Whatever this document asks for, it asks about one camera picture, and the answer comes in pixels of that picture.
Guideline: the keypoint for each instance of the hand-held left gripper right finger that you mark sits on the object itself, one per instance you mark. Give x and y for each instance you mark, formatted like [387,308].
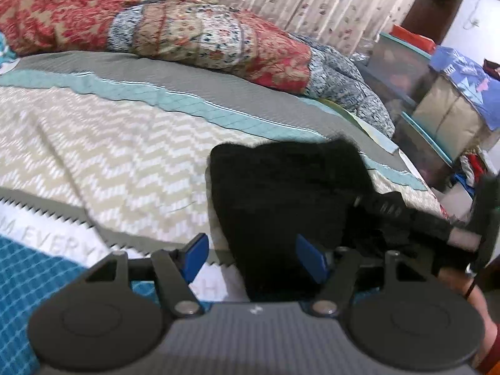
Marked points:
[310,258]

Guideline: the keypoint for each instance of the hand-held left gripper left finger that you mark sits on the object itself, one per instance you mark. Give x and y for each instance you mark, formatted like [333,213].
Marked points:
[195,256]

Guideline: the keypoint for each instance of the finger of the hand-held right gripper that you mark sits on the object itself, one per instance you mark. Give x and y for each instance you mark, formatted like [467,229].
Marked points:
[390,207]

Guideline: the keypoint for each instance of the black pants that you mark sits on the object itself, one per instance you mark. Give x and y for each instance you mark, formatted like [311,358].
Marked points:
[273,203]

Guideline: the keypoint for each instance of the person's right forearm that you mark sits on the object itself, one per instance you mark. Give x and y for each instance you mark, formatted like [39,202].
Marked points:
[468,312]

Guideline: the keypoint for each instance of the pile of colourful clothes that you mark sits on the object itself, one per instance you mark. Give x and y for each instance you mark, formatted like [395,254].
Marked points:
[470,170]

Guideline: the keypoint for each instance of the teal lidded clear storage bin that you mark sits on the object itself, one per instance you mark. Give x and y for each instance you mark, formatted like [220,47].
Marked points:
[398,70]
[422,152]

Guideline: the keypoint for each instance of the beige cardboard box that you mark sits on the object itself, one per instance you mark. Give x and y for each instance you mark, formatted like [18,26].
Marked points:
[449,117]

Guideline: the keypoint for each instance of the blue printed bag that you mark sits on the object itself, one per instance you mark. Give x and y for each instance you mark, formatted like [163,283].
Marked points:
[468,78]

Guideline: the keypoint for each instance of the zigzag printed bed cover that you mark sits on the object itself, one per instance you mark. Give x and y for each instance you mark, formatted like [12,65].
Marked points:
[97,144]

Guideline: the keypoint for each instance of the red cloth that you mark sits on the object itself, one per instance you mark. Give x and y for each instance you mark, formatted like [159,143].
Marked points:
[414,39]

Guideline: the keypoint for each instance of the brown wooden wardrobe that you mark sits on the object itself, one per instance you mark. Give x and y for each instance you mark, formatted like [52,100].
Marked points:
[433,4]

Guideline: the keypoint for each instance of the red floral patchwork quilt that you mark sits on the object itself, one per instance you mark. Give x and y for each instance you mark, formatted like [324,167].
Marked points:
[175,31]

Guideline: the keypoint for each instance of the leaf print curtain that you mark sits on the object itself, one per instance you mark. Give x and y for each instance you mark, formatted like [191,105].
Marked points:
[293,0]

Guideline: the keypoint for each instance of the teal lattice pillow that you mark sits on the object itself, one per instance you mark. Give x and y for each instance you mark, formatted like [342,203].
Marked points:
[6,56]

